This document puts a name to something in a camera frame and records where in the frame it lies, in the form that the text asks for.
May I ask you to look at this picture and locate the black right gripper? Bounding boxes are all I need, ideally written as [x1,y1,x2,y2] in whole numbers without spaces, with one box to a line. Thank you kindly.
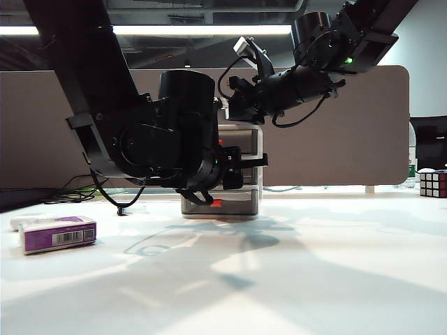
[228,71,286,126]

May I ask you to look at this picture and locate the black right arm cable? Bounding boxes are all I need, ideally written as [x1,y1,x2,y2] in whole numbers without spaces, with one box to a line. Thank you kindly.
[271,91,326,128]

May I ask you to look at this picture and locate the plastic bottle green label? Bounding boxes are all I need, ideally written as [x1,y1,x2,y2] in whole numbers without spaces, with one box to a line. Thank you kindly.
[406,127,418,189]

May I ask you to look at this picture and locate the white earbuds case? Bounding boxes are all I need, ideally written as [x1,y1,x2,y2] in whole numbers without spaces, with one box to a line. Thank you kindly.
[10,215,43,232]

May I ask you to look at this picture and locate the purple napkin pack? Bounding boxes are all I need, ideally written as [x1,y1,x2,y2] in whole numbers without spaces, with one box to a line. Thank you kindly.
[19,215,98,255]

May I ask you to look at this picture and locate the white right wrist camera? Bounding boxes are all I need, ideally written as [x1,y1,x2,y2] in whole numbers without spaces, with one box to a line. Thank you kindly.
[233,36,259,68]

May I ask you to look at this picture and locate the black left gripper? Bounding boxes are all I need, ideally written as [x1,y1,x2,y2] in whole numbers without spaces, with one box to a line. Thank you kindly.
[220,146,270,191]

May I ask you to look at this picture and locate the dark monitor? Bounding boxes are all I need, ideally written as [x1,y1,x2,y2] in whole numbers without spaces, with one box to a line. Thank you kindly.
[409,117,447,172]

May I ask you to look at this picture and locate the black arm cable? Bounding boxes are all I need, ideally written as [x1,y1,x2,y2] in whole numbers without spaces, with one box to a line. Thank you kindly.
[89,167,146,216]
[271,91,326,128]

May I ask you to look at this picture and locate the ceiling light strip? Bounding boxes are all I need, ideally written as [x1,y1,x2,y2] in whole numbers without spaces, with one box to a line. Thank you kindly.
[0,24,298,37]

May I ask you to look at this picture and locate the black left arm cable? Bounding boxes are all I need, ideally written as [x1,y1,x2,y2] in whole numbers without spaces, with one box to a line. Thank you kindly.
[89,167,146,216]

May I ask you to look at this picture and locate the brown desk partition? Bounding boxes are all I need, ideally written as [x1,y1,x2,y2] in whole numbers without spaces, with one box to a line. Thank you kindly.
[0,64,410,214]

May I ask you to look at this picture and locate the Rubik's cube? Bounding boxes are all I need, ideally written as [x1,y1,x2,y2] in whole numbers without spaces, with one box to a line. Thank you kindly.
[418,170,447,199]

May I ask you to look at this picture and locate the white drawer cabinet frame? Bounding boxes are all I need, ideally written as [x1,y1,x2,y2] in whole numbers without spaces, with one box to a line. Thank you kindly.
[181,124,263,220]

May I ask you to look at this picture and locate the smoky drawer with red handle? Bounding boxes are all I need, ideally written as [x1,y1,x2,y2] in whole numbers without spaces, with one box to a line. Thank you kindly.
[218,128,260,155]
[181,190,260,216]
[240,167,261,186]

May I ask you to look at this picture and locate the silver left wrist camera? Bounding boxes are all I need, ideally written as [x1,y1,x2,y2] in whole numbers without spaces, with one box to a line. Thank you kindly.
[212,97,230,120]

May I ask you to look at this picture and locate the black cables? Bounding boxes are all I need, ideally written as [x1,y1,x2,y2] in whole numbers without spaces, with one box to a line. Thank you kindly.
[43,174,102,205]

